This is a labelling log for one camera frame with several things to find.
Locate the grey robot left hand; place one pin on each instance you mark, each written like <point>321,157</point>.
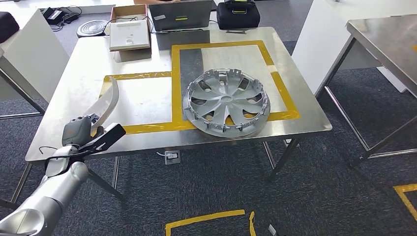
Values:
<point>76,132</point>

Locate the white curved panel part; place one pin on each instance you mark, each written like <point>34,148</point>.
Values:
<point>107,102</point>

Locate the steel workbench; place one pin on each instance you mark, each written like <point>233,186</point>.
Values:
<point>81,81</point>

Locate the steel table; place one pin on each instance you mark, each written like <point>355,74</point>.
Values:
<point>22,92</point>
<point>391,42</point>

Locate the small yellow tape rectangle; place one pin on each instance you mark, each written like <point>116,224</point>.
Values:
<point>146,127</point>

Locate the metal floor socket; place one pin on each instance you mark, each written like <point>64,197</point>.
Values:
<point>288,142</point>
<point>172,157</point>

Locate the grey ribbed round disc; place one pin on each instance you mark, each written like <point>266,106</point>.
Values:
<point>92,28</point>

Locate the white flat device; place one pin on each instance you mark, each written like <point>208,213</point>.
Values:
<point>128,35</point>

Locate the large yellow tape rectangle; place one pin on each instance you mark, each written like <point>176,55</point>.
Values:
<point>176,81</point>

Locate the black power adapter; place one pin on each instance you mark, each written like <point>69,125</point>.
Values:
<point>57,15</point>

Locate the black case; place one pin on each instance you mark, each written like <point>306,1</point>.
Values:
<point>8,26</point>

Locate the brown cardboard box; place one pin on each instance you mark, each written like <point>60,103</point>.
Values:
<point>128,11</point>

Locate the silver wheel hubcap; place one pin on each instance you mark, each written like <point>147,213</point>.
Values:
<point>224,97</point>

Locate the person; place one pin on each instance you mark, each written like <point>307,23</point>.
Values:
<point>156,1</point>

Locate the yellow floor tape square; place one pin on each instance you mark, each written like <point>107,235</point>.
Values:
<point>205,217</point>
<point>405,195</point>

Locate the grey laptop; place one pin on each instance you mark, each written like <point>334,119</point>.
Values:
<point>180,16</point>

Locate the black carry bag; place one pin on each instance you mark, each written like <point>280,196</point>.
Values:
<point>238,18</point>

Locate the yellow table tape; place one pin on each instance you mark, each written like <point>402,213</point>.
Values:
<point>414,49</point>

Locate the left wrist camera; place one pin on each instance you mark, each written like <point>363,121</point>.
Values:
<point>106,135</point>

